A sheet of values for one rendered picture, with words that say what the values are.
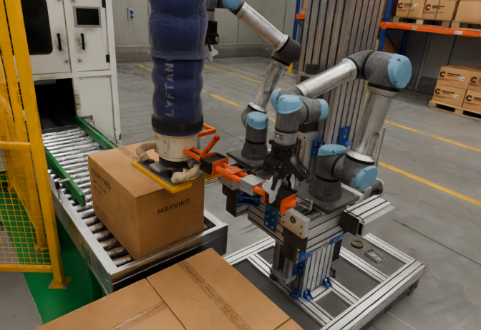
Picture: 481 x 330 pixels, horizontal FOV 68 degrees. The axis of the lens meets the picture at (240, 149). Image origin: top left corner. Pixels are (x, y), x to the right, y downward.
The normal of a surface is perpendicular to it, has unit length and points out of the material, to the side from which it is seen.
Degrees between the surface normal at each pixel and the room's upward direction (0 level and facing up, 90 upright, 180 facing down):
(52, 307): 0
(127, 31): 90
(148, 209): 90
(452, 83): 91
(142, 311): 0
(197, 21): 76
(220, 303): 0
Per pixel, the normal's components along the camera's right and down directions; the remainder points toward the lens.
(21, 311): 0.07, -0.92
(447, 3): -0.77, 0.15
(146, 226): 0.67, 0.32
